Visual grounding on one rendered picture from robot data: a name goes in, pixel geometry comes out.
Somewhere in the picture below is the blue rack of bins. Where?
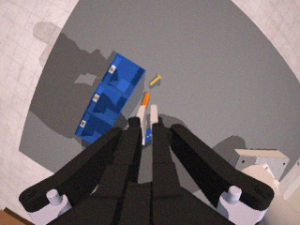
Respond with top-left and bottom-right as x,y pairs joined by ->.
74,53 -> 145,143

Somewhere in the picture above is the yellow bolt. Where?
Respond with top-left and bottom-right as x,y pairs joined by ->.
150,75 -> 162,85

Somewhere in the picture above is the orange battery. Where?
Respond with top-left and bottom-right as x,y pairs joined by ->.
142,93 -> 150,106

